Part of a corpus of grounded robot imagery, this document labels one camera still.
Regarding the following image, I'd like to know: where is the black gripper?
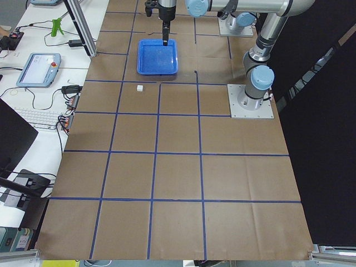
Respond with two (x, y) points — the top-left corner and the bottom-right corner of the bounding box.
(158, 0), (176, 46)

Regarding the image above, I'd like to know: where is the white keyboard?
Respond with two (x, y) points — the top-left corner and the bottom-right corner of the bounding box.
(14, 107), (66, 131)

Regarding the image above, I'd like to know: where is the blue plastic tray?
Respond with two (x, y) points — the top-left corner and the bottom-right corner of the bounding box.
(137, 39), (179, 75)

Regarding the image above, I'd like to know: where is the aluminium frame post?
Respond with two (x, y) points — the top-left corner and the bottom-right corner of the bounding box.
(63, 0), (97, 58)

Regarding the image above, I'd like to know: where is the black monitor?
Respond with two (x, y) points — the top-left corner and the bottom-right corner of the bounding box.
(0, 100), (38, 178)

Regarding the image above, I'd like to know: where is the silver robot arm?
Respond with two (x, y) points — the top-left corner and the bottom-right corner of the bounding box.
(185, 0), (314, 111)
(218, 12), (256, 35)

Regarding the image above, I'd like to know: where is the brown paper table cover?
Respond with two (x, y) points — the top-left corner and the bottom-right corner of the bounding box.
(36, 1), (313, 260)

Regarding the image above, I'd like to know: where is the green plastic clamp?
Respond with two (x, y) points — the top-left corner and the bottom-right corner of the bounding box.
(51, 17), (64, 37)

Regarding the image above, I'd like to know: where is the black power adapter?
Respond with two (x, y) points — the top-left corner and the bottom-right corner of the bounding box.
(68, 39), (82, 47)

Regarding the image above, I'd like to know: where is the blue teach pendant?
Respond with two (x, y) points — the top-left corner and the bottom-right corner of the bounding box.
(16, 53), (61, 88)

